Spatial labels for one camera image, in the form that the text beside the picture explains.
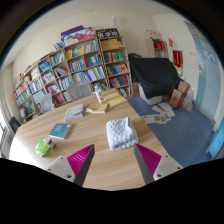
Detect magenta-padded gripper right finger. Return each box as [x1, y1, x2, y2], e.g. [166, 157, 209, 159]
[133, 143, 184, 185]

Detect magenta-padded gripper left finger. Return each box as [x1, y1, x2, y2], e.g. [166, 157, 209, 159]
[45, 143, 96, 187]

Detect white-grey knitted towel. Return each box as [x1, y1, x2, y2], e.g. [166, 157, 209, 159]
[105, 116, 139, 151]

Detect teal book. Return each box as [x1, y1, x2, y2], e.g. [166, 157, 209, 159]
[48, 123, 73, 140]

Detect green plastic bag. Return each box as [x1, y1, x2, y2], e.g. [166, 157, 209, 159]
[35, 138, 52, 158]

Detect papers on floor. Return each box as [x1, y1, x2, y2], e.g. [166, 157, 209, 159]
[141, 101, 176, 125]

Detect grey-blue book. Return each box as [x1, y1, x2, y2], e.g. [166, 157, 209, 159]
[63, 103, 85, 122]

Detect white storage box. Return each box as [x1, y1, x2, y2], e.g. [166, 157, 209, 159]
[138, 84, 163, 106]

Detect translucent grey chair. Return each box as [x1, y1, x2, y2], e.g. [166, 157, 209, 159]
[66, 79, 93, 101]
[39, 92, 55, 113]

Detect clear plastic bag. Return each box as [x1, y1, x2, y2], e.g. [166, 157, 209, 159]
[181, 88, 195, 113]

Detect brown cardboard box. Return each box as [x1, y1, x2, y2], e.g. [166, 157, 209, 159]
[168, 80, 190, 109]

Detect white bottle with red print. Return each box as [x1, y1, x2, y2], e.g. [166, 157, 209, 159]
[93, 83, 107, 104]

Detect large yellow book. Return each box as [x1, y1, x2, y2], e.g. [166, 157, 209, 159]
[102, 91, 128, 108]

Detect black office chair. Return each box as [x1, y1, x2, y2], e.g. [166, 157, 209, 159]
[8, 116, 22, 134]

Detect black cloth cover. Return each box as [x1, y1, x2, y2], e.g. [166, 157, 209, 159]
[128, 53, 183, 100]

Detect light blue door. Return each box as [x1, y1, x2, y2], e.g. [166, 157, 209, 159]
[191, 28, 222, 121]

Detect wooden bookshelf unit with books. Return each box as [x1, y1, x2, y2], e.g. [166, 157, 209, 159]
[12, 25, 134, 123]

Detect red hanging banner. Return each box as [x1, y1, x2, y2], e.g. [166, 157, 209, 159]
[172, 49, 184, 69]

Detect small wooden wall shelf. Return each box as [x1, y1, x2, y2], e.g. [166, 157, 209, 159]
[146, 37, 169, 59]

